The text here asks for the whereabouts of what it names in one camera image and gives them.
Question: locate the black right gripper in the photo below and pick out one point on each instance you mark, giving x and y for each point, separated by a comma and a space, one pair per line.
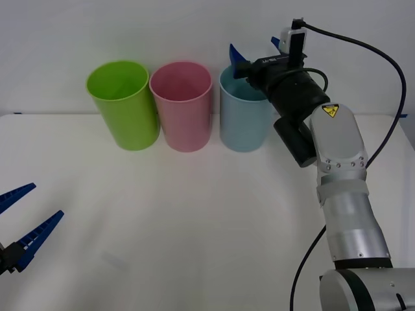
270, 68

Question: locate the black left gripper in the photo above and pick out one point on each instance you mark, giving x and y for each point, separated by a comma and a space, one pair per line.
2, 262

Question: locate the pale blue plastic bin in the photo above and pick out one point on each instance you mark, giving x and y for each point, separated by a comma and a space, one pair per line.
241, 129

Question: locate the green plastic bin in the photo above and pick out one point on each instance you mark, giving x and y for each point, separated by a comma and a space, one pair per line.
129, 123

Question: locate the silver and black right arm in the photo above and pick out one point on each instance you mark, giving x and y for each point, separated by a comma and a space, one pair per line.
340, 145

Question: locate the pink plastic bin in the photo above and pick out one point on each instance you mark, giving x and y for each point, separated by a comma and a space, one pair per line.
186, 129

